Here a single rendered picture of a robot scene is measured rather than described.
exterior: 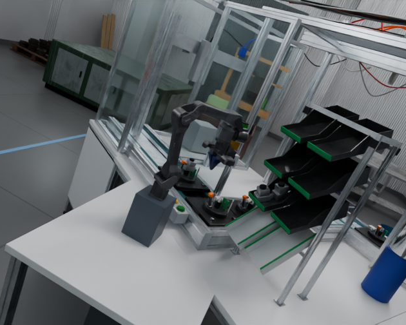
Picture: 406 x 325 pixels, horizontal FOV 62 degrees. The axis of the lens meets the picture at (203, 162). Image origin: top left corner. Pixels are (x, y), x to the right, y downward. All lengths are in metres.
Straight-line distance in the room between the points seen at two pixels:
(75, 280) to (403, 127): 10.22
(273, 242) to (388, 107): 9.43
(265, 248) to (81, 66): 5.07
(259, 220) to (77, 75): 4.98
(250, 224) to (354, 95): 9.20
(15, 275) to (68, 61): 5.11
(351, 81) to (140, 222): 9.53
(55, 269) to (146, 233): 0.39
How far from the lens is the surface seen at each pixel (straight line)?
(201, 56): 2.55
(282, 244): 1.51
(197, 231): 1.62
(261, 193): 1.47
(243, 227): 1.59
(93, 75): 6.00
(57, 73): 6.38
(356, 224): 2.92
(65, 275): 1.28
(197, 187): 1.96
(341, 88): 10.58
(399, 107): 10.82
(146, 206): 1.43
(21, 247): 1.35
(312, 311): 1.70
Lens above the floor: 1.70
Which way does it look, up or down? 18 degrees down
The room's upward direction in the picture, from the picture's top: 24 degrees clockwise
